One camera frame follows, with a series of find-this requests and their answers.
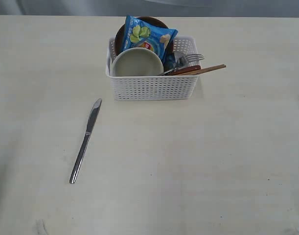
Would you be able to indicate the blue chips bag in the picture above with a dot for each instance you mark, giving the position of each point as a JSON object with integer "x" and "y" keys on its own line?
{"x": 138, "y": 33}

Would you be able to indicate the dark brown round plate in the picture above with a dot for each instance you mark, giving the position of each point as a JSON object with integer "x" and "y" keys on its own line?
{"x": 151, "y": 20}

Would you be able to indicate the silver fork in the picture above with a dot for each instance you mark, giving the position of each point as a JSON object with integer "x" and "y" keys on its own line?
{"x": 183, "y": 61}

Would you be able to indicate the wooden chopstick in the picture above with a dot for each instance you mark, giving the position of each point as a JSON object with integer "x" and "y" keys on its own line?
{"x": 208, "y": 68}
{"x": 203, "y": 71}

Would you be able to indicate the upper wooden chopstick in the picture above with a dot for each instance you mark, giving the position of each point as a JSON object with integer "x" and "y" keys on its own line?
{"x": 208, "y": 68}

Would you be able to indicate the lower wooden chopstick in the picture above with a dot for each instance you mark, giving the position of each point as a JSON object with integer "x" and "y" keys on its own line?
{"x": 203, "y": 71}

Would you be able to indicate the pale green ceramic bowl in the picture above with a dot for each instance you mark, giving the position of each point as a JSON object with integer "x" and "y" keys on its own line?
{"x": 136, "y": 62}

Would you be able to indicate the brown wooden spoon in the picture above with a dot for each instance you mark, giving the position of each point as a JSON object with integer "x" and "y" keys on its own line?
{"x": 184, "y": 70}

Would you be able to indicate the silver table knife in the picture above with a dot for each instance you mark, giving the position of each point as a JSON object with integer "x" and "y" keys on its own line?
{"x": 89, "y": 128}

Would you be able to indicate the white perforated plastic basket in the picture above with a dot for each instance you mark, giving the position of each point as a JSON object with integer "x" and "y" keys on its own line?
{"x": 137, "y": 88}

